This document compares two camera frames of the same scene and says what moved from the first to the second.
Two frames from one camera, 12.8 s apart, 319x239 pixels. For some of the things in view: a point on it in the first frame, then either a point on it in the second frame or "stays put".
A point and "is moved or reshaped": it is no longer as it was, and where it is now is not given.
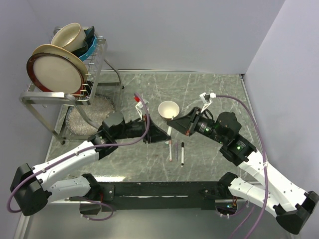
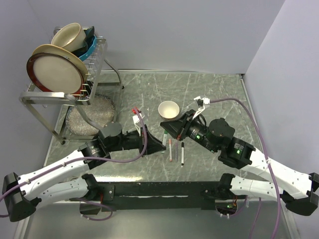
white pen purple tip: [176, 146] stays put
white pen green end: [169, 132] is moved or reshaped
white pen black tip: [182, 158] stays put
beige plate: [60, 50] stays put
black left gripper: [155, 134] to [153, 143]
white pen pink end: [170, 150] stays put
